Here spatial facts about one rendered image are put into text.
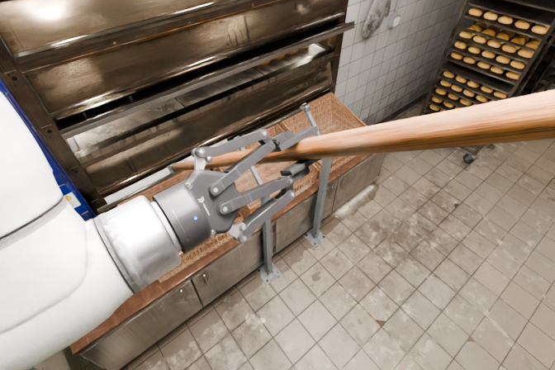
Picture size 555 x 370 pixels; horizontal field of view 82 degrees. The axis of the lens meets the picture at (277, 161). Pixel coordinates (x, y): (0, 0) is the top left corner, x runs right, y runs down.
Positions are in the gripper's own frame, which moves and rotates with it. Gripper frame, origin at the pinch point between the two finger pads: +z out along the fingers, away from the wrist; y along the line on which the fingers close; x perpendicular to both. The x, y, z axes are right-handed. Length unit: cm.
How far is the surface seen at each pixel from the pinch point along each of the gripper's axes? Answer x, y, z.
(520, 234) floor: -96, 173, 222
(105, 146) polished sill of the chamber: -144, -21, -16
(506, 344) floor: -74, 193, 130
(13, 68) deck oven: -112, -58, -32
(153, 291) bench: -144, 57, -30
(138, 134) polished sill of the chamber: -144, -21, 1
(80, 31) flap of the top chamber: -106, -63, -5
